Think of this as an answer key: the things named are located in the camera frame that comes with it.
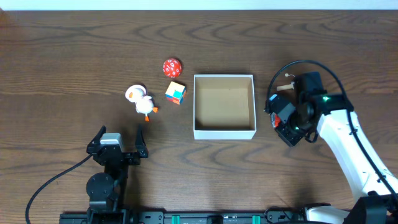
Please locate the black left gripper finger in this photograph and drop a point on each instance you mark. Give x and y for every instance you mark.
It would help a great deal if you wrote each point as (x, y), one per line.
(97, 138)
(140, 144)

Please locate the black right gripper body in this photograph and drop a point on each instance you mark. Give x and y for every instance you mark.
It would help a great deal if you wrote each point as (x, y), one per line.
(295, 129)

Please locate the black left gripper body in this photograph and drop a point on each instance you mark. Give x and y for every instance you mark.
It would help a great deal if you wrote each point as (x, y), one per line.
(123, 155)

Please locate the red toy truck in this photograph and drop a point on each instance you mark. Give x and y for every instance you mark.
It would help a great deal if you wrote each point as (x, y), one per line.
(275, 120)

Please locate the wooden rattle drum toy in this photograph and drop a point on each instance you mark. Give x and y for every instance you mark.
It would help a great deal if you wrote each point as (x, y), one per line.
(288, 86)

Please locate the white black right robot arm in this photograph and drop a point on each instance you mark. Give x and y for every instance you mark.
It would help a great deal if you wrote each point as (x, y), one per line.
(318, 114)

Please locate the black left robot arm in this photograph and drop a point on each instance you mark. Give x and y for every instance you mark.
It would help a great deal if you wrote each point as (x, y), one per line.
(106, 189)

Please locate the white pink duck toy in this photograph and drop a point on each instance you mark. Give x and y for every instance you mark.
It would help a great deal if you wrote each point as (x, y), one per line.
(137, 94)

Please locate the multicolour puzzle cube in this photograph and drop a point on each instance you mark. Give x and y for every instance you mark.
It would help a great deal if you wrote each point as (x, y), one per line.
(175, 93)

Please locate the white cardboard box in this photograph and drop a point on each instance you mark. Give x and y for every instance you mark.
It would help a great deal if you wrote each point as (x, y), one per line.
(224, 107)

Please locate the red lettered ball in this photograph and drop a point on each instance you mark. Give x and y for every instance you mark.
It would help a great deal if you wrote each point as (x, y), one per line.
(172, 68)

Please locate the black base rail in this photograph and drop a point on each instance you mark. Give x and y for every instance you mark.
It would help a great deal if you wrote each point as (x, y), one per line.
(270, 216)

